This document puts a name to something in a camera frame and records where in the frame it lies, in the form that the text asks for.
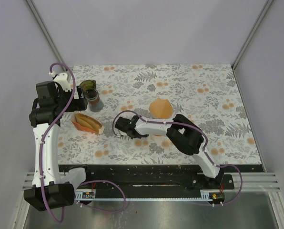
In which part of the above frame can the dark green glass server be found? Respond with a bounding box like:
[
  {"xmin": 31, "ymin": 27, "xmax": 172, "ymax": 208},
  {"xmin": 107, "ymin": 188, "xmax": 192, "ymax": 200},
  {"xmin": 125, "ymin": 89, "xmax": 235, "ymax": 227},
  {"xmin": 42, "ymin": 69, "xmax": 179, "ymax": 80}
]
[{"xmin": 85, "ymin": 88, "xmax": 103, "ymax": 112}]

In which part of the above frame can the paper filter holder box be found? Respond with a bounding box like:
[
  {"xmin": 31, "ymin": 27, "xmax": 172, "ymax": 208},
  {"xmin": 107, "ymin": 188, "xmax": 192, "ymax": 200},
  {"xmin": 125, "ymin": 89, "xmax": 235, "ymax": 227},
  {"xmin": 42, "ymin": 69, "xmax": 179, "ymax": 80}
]
[{"xmin": 71, "ymin": 113, "xmax": 105, "ymax": 134}]

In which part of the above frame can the brown paper coffee filter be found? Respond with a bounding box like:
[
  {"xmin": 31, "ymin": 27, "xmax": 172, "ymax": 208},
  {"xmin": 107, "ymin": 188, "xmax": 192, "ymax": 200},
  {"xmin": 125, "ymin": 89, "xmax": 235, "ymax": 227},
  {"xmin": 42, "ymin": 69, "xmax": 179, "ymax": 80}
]
[{"xmin": 149, "ymin": 98, "xmax": 173, "ymax": 119}]

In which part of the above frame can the dark green round lid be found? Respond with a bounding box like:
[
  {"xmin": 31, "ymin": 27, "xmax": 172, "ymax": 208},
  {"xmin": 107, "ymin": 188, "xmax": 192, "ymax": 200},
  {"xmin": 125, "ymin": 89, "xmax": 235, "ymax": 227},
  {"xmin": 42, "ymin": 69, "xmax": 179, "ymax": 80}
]
[{"xmin": 80, "ymin": 80, "xmax": 96, "ymax": 92}]

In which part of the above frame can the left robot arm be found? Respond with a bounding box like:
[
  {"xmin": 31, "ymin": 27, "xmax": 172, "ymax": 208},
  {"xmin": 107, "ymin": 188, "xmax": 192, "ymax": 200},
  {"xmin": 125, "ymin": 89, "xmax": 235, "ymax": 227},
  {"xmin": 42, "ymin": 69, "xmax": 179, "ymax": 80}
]
[{"xmin": 23, "ymin": 80, "xmax": 93, "ymax": 211}]

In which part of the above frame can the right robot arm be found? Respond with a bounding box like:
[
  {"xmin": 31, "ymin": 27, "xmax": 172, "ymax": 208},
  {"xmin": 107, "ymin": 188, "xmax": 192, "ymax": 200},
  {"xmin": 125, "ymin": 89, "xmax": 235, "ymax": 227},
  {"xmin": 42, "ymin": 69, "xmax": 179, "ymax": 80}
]
[{"xmin": 112, "ymin": 113, "xmax": 224, "ymax": 189}]

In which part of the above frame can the stack of brown filters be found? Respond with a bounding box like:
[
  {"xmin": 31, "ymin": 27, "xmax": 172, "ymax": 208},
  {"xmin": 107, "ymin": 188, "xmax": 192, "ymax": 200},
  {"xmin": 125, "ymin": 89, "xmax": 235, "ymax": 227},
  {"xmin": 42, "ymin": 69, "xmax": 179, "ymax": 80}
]
[{"xmin": 75, "ymin": 113, "xmax": 101, "ymax": 131}]

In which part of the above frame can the floral patterned mat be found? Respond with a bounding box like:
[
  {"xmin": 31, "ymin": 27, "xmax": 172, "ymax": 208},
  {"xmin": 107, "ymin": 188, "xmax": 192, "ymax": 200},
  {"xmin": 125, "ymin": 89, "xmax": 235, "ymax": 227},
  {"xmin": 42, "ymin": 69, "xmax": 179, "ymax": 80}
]
[{"xmin": 58, "ymin": 64, "xmax": 261, "ymax": 165}]

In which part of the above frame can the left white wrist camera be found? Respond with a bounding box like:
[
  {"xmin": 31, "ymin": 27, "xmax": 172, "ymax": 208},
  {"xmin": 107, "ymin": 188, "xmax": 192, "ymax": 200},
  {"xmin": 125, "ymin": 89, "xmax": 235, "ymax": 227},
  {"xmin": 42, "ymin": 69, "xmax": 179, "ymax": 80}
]
[{"xmin": 49, "ymin": 71, "xmax": 72, "ymax": 92}]

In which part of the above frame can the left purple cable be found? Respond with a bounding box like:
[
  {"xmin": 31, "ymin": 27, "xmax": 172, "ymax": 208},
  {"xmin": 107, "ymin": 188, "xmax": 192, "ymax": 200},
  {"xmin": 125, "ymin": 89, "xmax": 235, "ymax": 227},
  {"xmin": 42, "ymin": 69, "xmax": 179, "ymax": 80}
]
[{"xmin": 41, "ymin": 62, "xmax": 126, "ymax": 223}]

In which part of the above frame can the purple cable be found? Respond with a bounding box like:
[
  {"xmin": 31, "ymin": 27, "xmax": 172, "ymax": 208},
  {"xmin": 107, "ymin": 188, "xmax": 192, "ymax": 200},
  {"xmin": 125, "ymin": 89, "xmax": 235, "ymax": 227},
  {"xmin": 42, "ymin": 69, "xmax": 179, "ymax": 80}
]
[
  {"xmin": 111, "ymin": 110, "xmax": 243, "ymax": 207},
  {"xmin": 41, "ymin": 62, "xmax": 126, "ymax": 223}
]

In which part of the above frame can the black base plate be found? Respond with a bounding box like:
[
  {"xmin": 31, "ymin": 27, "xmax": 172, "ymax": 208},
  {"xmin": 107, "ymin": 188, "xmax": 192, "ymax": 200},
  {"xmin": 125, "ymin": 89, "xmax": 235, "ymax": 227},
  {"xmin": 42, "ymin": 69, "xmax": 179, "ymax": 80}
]
[{"xmin": 58, "ymin": 163, "xmax": 235, "ymax": 198}]

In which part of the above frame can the white slotted cable duct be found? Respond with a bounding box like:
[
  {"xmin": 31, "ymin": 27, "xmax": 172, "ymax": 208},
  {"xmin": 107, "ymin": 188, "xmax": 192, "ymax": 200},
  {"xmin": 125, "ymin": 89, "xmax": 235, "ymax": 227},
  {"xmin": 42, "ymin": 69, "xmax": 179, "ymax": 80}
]
[{"xmin": 75, "ymin": 186, "xmax": 225, "ymax": 202}]

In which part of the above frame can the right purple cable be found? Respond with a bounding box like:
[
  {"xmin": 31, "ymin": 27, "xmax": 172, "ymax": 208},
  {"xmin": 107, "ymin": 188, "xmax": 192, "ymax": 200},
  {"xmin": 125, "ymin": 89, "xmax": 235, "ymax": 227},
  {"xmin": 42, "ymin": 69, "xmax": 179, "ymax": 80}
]
[{"xmin": 111, "ymin": 110, "xmax": 243, "ymax": 207}]

